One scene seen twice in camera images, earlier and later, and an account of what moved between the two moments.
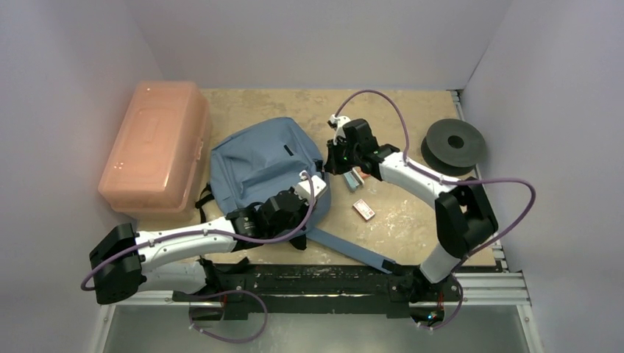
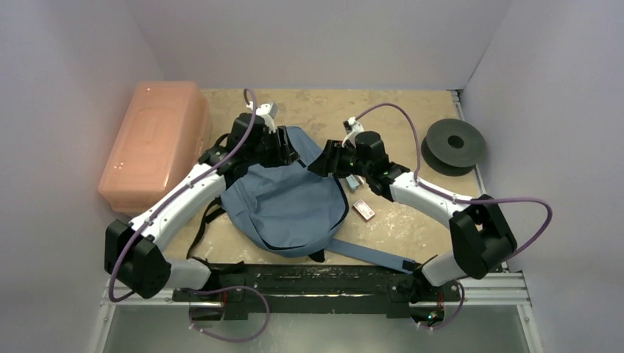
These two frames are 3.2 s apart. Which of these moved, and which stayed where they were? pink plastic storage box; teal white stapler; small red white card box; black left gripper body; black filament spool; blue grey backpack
Moved: black left gripper body; blue grey backpack
Stayed: teal white stapler; pink plastic storage box; black filament spool; small red white card box
